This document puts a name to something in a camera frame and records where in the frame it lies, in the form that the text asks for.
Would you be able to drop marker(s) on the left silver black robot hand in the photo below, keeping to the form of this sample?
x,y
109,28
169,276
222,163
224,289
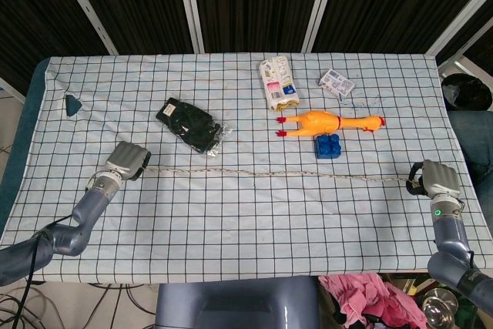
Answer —
x,y
125,161

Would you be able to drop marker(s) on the small white blue carton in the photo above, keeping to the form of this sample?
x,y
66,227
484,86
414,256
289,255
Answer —
x,y
336,82

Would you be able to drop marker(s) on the blue upholstered chair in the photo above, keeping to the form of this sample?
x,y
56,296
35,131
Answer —
x,y
475,140

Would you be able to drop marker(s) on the blue toy building block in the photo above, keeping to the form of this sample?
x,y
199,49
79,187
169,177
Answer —
x,y
328,146

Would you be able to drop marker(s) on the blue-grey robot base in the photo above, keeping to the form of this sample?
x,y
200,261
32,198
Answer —
x,y
237,304

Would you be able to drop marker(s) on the black gloves in plastic bag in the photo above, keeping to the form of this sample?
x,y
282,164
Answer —
x,y
188,126

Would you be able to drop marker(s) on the checkered light blue tablecloth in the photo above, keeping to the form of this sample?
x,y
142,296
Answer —
x,y
246,198

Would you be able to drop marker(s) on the steel bowl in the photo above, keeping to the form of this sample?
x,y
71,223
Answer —
x,y
439,304

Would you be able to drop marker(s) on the pink cloth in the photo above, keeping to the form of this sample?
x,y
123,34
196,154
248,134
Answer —
x,y
369,300

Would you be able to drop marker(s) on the yellow rubber chicken toy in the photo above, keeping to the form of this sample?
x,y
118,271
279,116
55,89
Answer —
x,y
327,123

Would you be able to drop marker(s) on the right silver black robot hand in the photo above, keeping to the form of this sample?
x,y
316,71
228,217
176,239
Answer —
x,y
441,182

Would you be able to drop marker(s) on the dark teal triangular piece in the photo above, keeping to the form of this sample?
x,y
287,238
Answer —
x,y
72,105

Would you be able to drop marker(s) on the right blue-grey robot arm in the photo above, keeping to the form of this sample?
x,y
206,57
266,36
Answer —
x,y
454,244

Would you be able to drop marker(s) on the black bag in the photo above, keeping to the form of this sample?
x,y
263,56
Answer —
x,y
464,92

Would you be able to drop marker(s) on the white snack package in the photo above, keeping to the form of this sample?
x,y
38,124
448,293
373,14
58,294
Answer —
x,y
279,82

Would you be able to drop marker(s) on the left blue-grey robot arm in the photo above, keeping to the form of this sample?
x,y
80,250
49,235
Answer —
x,y
58,225

